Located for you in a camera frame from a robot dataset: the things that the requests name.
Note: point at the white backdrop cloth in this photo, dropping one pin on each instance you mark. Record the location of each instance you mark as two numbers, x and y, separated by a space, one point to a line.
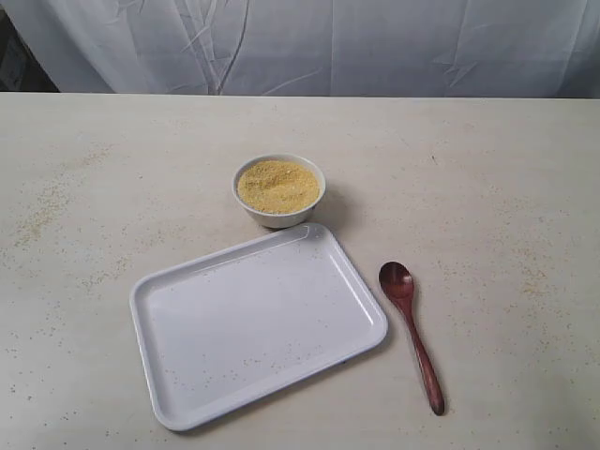
482 49

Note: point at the white ceramic bowl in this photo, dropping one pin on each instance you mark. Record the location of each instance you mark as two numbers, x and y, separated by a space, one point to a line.
280 221

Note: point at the tan granular powder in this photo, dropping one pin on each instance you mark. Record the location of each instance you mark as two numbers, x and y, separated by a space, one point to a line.
278 187

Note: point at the white rectangular plastic tray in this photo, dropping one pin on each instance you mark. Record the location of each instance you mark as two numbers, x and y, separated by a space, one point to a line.
229 328

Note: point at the dark red wooden spoon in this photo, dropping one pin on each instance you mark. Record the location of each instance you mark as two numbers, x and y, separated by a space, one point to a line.
398 285

